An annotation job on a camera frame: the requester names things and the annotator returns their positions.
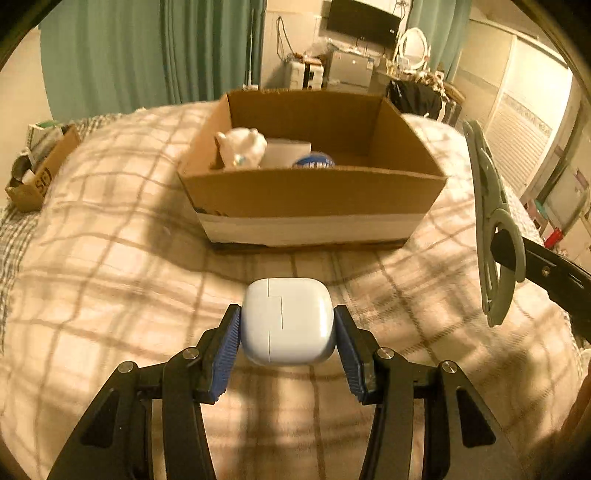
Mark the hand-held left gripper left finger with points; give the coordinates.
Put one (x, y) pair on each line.
(225, 353)

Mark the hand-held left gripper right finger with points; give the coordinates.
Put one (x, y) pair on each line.
(353, 357)

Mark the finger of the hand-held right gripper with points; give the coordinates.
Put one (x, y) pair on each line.
(554, 277)

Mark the white earbuds case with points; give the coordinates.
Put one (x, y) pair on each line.
(288, 323)

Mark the grey-green plastic tool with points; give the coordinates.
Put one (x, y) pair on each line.
(485, 184)

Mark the large cardboard box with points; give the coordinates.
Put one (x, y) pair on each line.
(314, 203)

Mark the blue tissue packet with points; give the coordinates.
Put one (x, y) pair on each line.
(314, 160)

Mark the brown and white medicine box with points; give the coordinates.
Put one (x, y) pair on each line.
(286, 152)

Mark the person's right forearm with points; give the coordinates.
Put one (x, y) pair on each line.
(578, 410)

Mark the small red object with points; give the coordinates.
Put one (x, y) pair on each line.
(555, 237)

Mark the plastic stool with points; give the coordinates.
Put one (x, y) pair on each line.
(538, 214)

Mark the white louvred wardrobe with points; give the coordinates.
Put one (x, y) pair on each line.
(517, 101)

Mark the black jacket on chair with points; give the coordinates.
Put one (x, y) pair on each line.
(415, 99)

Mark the green gingham bed sheet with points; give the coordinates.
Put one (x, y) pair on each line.
(11, 240)

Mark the small cardboard box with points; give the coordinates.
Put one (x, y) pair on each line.
(44, 177)

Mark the narrow green curtain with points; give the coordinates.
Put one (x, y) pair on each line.
(438, 37)

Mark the white oval vanity mirror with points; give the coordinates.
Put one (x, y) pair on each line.
(413, 48)

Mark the green and white carton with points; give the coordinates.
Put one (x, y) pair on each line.
(41, 136)

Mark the white floor appliance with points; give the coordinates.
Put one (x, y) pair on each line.
(304, 74)

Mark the silver mini fridge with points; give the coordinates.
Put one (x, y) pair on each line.
(353, 69)

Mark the white pole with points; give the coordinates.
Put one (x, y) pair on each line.
(251, 44)

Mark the wide green curtain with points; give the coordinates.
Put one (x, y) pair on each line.
(138, 50)

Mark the black wall television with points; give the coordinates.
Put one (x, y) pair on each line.
(364, 21)

